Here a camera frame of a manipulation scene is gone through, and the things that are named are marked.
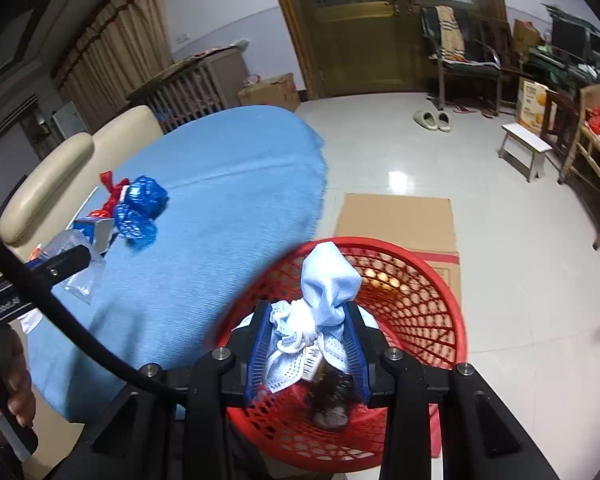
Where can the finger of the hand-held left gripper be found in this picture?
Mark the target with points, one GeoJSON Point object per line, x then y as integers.
{"type": "Point", "coordinates": [62, 266]}

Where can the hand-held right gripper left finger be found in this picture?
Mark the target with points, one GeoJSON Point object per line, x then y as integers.
{"type": "Point", "coordinates": [258, 355]}

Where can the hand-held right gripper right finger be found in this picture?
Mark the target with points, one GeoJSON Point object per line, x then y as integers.
{"type": "Point", "coordinates": [357, 360]}

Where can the clear plastic bag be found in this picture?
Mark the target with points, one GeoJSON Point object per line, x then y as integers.
{"type": "Point", "coordinates": [80, 280]}

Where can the small blue and white box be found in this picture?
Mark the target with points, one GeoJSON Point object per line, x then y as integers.
{"type": "Point", "coordinates": [97, 232]}

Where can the light blue cloth wad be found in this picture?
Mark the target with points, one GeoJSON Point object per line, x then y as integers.
{"type": "Point", "coordinates": [325, 285]}

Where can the red plastic mesh basket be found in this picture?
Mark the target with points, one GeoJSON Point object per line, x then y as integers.
{"type": "Point", "coordinates": [420, 305]}

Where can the red ribbon cloth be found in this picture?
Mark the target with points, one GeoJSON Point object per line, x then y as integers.
{"type": "Point", "coordinates": [111, 190]}

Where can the blue foil wrapper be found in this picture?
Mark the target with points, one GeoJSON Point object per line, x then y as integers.
{"type": "Point", "coordinates": [142, 205]}

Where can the person's left hand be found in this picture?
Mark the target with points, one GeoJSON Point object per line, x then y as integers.
{"type": "Point", "coordinates": [21, 390]}

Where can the dark brown scrap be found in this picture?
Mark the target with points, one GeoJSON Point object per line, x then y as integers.
{"type": "Point", "coordinates": [332, 402]}

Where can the cream leather sofa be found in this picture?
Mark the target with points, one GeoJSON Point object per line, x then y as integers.
{"type": "Point", "coordinates": [55, 175]}

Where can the white standing air conditioner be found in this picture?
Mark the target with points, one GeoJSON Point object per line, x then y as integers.
{"type": "Point", "coordinates": [71, 120]}

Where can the flat cardboard sheet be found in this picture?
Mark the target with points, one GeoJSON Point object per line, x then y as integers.
{"type": "Point", "coordinates": [400, 220]}

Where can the blue tablecloth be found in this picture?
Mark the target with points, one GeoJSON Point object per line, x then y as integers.
{"type": "Point", "coordinates": [220, 200]}

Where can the wooden crib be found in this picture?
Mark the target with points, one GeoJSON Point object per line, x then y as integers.
{"type": "Point", "coordinates": [195, 85]}

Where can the beige curtain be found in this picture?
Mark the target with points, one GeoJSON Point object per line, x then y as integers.
{"type": "Point", "coordinates": [115, 45]}

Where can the green slipper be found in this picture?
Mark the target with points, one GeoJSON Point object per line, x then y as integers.
{"type": "Point", "coordinates": [444, 122]}
{"type": "Point", "coordinates": [425, 120]}

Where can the brown cardboard box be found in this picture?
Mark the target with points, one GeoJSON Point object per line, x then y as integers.
{"type": "Point", "coordinates": [272, 92]}

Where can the red flip-flop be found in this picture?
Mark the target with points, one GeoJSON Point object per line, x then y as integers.
{"type": "Point", "coordinates": [486, 112]}
{"type": "Point", "coordinates": [464, 108]}

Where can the small white stool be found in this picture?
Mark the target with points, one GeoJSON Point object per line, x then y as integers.
{"type": "Point", "coordinates": [527, 139]}

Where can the orange printed carton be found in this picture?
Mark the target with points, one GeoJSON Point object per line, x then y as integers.
{"type": "Point", "coordinates": [532, 105]}

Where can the black metal armchair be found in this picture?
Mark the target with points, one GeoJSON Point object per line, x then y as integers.
{"type": "Point", "coordinates": [472, 67]}

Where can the wooden double door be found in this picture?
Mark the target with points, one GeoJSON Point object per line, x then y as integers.
{"type": "Point", "coordinates": [365, 45]}

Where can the dark wooden side table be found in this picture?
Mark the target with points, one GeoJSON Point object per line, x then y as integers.
{"type": "Point", "coordinates": [560, 110]}

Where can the red bag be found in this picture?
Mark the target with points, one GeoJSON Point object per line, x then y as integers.
{"type": "Point", "coordinates": [596, 122]}

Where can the striped beige towel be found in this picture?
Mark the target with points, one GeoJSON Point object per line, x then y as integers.
{"type": "Point", "coordinates": [451, 32]}

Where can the dark wooden chair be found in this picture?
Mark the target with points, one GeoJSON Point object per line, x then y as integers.
{"type": "Point", "coordinates": [505, 45]}

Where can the green glass desk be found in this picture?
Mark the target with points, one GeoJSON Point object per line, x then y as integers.
{"type": "Point", "coordinates": [555, 66]}

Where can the open cardboard box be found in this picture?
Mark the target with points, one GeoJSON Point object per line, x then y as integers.
{"type": "Point", "coordinates": [526, 35]}

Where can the black computer monitor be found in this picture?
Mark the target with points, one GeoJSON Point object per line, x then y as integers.
{"type": "Point", "coordinates": [569, 37]}

